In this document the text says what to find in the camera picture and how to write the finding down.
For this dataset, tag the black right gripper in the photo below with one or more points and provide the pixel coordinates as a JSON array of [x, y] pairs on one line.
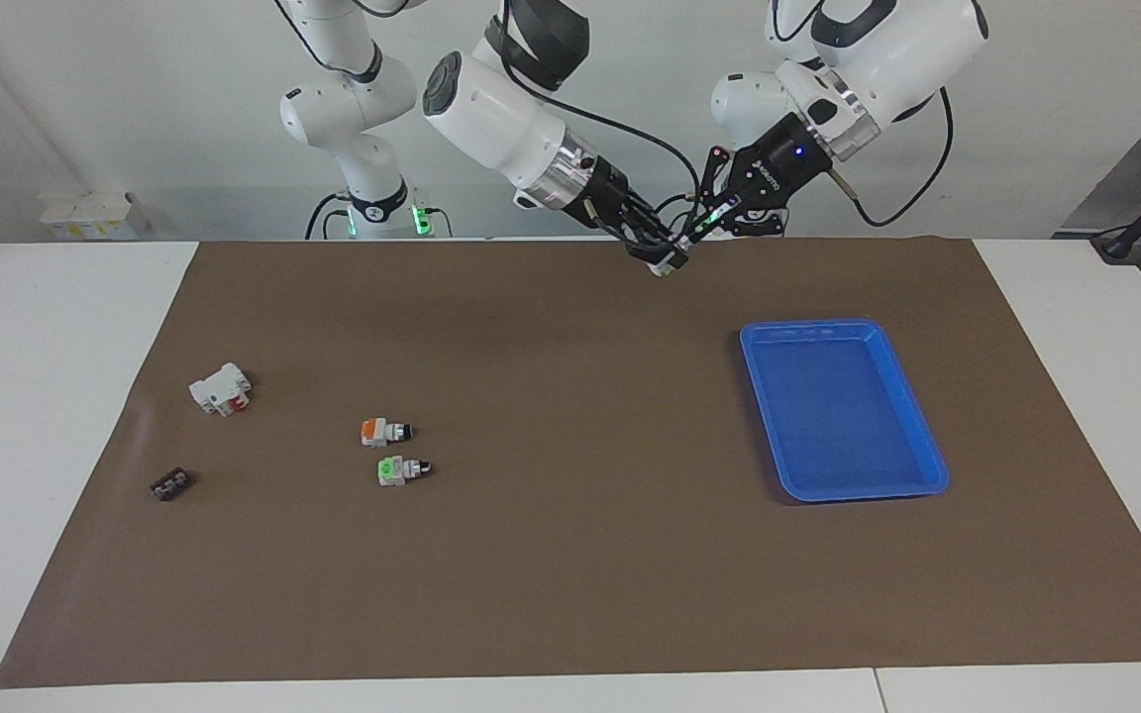
[[612, 195]]

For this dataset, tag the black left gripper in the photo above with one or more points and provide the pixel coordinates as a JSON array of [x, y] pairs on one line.
[[788, 158]]

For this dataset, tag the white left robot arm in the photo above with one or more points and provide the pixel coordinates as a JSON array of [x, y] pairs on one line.
[[907, 50]]

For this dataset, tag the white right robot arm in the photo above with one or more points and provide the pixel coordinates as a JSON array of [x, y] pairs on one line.
[[491, 109]]

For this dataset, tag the blue plastic tray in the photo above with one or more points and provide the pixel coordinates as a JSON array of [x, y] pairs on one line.
[[843, 416]]

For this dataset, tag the brown table mat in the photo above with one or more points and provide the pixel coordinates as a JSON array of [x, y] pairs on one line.
[[570, 555]]

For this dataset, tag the white circuit breaker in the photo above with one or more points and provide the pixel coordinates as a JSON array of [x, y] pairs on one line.
[[216, 389]]

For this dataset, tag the dark brown terminal block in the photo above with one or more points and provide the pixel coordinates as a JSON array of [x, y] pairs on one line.
[[170, 485]]

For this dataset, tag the white power strip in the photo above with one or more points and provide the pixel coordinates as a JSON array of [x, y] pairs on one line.
[[87, 216]]

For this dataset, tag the green selector switch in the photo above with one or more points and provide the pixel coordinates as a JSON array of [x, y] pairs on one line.
[[394, 471]]

